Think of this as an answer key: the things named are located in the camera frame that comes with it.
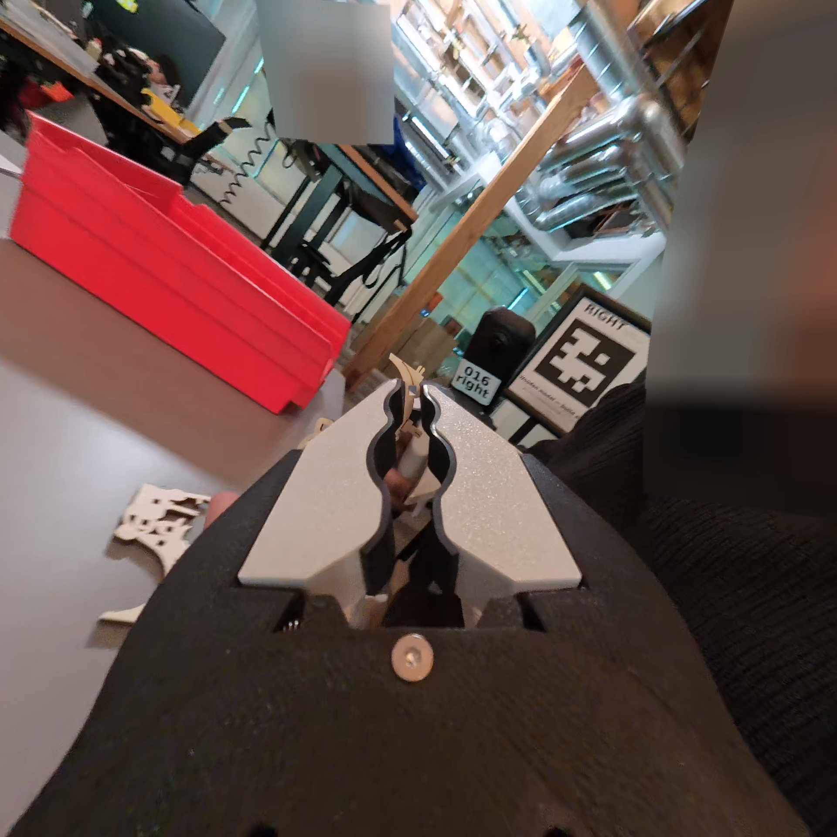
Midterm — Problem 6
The grey desk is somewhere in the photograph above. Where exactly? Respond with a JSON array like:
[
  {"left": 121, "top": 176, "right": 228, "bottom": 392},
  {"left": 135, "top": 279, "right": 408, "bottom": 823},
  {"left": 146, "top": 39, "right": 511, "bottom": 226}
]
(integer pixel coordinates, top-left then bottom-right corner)
[{"left": 0, "top": 134, "right": 347, "bottom": 812}]

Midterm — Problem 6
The person's black sweater torso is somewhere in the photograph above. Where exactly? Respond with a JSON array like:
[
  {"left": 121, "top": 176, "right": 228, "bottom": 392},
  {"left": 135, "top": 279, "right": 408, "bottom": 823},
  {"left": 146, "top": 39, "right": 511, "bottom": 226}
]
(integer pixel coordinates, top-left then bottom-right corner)
[{"left": 621, "top": 497, "right": 837, "bottom": 837}]

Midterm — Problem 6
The wooden support post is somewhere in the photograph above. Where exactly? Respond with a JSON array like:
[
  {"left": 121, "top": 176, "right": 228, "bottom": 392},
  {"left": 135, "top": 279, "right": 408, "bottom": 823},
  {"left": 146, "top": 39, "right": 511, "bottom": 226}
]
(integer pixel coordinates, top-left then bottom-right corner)
[{"left": 343, "top": 62, "right": 599, "bottom": 392}]

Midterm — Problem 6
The wooden elephant puzzle model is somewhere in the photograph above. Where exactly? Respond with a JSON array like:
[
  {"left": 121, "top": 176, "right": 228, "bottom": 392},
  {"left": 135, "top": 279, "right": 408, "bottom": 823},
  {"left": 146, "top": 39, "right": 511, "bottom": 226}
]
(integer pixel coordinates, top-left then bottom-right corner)
[{"left": 98, "top": 484, "right": 213, "bottom": 626}]

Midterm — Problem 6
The small curved wooden puzzle piece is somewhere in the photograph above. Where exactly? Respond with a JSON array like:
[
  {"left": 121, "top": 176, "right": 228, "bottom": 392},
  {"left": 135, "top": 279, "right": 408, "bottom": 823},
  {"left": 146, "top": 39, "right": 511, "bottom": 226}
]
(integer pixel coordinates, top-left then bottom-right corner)
[{"left": 297, "top": 353, "right": 436, "bottom": 517}]

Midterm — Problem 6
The cluster of silver duct pipes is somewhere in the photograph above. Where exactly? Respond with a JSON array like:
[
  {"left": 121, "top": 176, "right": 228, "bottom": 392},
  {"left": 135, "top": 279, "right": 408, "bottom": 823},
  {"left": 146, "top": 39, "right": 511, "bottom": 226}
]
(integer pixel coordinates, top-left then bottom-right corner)
[{"left": 517, "top": 98, "right": 687, "bottom": 233}]

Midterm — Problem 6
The black coiled cable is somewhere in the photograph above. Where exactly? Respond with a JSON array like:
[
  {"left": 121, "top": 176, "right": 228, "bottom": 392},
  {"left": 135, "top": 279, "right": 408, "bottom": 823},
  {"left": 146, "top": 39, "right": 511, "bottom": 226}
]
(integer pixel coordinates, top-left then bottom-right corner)
[{"left": 219, "top": 111, "right": 276, "bottom": 210}]

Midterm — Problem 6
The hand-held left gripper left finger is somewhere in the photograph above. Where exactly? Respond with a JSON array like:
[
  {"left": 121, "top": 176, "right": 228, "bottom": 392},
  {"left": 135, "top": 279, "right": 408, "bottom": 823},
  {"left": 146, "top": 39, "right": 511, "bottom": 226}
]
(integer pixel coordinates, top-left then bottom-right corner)
[{"left": 237, "top": 379, "right": 403, "bottom": 627}]

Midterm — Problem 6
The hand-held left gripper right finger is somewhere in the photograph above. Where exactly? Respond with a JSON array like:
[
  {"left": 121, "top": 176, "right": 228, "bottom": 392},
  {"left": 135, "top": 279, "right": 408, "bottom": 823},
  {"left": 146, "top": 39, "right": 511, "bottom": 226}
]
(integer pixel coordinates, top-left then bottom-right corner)
[{"left": 422, "top": 383, "right": 584, "bottom": 627}]

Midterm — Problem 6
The framed marker poster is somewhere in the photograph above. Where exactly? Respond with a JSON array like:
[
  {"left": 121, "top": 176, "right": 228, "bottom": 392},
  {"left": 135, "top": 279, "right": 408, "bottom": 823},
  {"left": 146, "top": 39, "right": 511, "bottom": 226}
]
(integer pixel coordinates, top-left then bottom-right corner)
[{"left": 504, "top": 284, "right": 653, "bottom": 438}]

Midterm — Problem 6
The black-legged wooden worktable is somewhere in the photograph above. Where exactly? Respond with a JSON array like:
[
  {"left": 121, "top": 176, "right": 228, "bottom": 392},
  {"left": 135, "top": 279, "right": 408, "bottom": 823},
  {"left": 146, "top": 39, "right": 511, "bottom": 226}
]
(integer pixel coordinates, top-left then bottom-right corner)
[{"left": 265, "top": 140, "right": 419, "bottom": 308}]

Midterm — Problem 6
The long wooden workbench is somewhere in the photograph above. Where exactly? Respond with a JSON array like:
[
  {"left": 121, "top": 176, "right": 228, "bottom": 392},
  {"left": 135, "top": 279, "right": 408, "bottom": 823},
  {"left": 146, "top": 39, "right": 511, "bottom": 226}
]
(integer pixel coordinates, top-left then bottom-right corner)
[{"left": 0, "top": 13, "right": 204, "bottom": 145}]

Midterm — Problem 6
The dark monitor screen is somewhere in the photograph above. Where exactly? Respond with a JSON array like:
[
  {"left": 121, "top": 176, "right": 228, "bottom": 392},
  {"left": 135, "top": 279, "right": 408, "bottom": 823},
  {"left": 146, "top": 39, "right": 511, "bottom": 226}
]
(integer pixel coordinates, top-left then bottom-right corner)
[{"left": 88, "top": 0, "right": 226, "bottom": 109}]

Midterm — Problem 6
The red plastic bin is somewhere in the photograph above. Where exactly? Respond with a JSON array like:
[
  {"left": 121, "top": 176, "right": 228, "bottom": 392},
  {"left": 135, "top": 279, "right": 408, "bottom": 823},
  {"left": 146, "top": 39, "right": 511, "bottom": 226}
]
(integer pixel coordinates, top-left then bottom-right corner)
[{"left": 10, "top": 111, "right": 352, "bottom": 415}]

